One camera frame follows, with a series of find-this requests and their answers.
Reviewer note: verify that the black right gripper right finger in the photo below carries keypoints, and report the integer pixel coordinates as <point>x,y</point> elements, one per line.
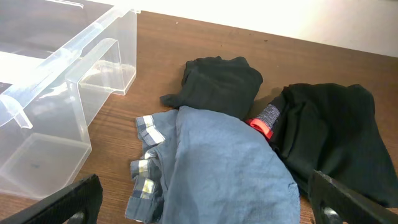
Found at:
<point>332,202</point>

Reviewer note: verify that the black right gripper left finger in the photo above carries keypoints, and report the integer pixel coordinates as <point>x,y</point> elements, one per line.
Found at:
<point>78,203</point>

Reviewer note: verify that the black garment with red tag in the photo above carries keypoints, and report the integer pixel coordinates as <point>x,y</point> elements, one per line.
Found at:
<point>330,128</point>

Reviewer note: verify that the blue shirt with plaid cuffs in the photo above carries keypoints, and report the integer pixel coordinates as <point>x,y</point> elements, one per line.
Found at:
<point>201,166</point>

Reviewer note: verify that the clear plastic storage bin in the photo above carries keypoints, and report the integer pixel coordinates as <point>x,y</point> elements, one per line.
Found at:
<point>89,51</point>

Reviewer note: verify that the black folded garment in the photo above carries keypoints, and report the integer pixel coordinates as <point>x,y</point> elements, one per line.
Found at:
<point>212,83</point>

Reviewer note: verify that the white label in bin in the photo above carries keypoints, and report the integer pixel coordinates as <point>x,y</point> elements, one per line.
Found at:
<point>16,67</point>

